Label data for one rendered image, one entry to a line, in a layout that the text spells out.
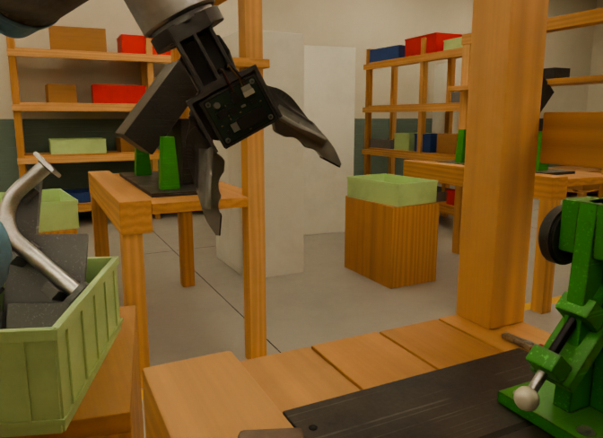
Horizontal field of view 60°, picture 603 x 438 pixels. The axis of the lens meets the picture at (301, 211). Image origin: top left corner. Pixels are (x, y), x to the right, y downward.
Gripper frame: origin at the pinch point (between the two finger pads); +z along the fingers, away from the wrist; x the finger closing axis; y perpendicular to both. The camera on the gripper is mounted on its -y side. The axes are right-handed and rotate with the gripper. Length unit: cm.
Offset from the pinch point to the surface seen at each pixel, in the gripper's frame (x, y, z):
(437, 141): 234, -521, 166
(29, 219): -42, -56, -8
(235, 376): -16.8, -13.8, 22.9
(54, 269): -40, -46, 2
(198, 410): -21.4, -5.9, 20.1
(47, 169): -33, -55, -15
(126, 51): -33, -622, -92
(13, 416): -49, -23, 14
